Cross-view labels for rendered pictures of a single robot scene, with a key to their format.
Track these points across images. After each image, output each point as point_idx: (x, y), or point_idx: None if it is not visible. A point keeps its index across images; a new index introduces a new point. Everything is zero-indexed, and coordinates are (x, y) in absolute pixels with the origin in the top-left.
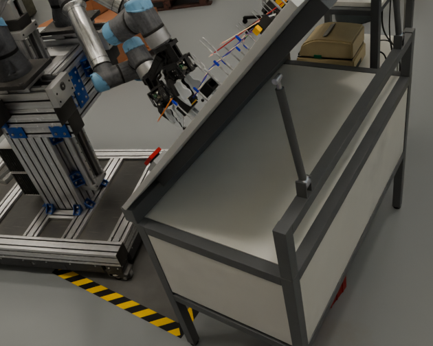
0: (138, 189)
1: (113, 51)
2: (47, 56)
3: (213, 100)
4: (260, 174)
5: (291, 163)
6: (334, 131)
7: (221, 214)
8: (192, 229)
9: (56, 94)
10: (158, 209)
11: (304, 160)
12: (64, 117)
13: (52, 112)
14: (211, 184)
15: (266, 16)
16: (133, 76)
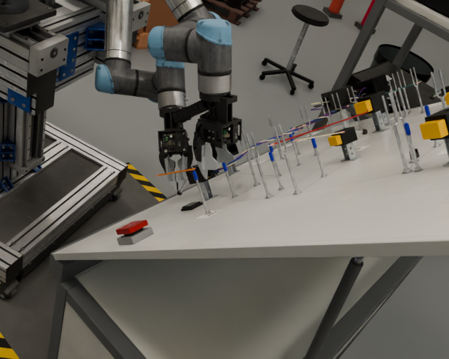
0: (89, 255)
1: None
2: (51, 1)
3: (279, 251)
4: (236, 289)
5: (276, 292)
6: (336, 274)
7: (171, 323)
8: (127, 328)
9: (41, 59)
10: (96, 273)
11: (291, 295)
12: (35, 89)
13: (23, 76)
14: (174, 271)
15: (353, 131)
16: (149, 95)
